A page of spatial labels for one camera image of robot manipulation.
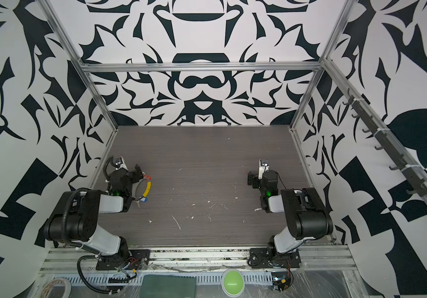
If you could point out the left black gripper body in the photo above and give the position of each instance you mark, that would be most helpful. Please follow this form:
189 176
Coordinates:
136 175

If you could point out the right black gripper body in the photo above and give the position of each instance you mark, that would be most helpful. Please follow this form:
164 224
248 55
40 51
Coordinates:
254 179

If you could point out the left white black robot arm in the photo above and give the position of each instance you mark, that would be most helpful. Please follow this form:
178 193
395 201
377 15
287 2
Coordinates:
74 221

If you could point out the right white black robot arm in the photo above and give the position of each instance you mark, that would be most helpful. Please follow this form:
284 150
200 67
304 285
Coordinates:
306 220

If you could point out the small circuit board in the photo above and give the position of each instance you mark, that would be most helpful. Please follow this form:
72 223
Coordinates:
282 281

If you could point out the green round button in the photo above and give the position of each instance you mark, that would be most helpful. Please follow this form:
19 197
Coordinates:
233 283

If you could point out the dark green pad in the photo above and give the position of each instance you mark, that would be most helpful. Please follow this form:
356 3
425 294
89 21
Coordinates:
163 286

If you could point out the white tape roll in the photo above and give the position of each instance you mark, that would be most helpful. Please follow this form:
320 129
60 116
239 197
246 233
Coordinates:
61 287

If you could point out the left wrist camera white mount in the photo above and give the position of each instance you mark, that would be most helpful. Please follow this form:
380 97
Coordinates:
118 162

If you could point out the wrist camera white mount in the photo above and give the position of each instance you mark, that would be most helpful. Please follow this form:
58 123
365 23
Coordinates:
263 167
118 162

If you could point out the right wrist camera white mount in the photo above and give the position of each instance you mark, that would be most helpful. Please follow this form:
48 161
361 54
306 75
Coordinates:
263 167

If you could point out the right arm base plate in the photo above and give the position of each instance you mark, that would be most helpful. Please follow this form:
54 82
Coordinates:
263 258

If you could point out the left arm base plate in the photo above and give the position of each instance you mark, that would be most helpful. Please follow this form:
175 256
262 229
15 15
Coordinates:
134 259

